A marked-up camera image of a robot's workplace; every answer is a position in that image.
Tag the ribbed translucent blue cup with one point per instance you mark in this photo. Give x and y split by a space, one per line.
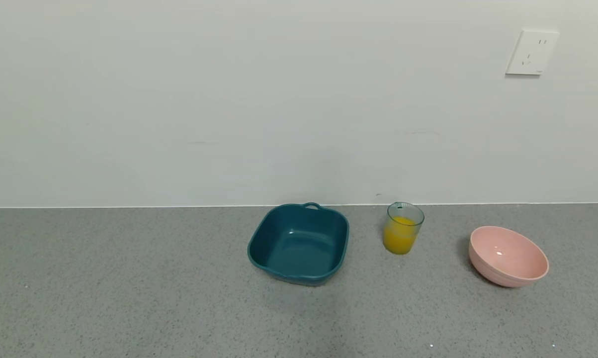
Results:
403 211

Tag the orange liquid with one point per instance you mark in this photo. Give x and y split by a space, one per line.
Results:
399 238

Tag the pink round bowl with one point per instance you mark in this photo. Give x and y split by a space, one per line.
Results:
507 258

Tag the teal square plastic basin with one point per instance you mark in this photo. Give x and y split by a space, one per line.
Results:
298 248

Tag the white wall socket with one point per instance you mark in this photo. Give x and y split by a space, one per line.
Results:
531 52

